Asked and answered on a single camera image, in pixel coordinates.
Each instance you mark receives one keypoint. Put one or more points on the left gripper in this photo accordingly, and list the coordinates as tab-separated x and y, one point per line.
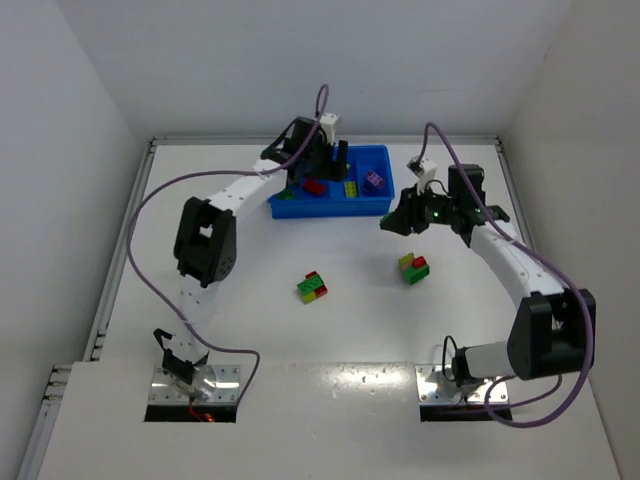
329	163

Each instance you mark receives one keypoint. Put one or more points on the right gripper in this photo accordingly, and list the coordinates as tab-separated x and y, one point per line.
405	213

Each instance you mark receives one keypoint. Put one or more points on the purple butterfly lego brick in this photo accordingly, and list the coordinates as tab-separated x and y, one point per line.
373	184

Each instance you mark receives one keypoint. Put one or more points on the lime two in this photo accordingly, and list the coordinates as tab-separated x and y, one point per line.
350	189

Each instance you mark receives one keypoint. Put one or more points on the red curved lego brick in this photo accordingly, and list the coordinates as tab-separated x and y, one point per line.
314	187

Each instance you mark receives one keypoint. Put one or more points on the green lego brick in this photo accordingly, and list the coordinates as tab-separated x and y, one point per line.
287	194

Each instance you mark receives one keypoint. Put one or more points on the large lego block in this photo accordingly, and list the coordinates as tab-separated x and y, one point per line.
312	287

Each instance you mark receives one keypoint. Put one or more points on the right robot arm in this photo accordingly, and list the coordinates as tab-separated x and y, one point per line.
553	331

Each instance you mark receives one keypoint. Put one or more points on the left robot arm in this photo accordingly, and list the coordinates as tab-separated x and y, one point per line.
206	241

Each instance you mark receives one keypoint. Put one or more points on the blue plastic sorting bin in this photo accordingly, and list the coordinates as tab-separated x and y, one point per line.
334	203

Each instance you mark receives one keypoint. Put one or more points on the small stacked lego block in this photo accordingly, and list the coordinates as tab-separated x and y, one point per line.
413	268

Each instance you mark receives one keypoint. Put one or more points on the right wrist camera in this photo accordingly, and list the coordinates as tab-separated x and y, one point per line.
424	170

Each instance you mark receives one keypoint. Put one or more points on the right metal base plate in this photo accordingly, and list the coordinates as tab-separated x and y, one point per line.
435	390

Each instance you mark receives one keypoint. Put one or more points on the metal base plate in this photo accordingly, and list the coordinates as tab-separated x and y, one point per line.
435	390
220	385

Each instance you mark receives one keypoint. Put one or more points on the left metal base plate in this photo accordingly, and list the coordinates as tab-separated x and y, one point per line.
220	385

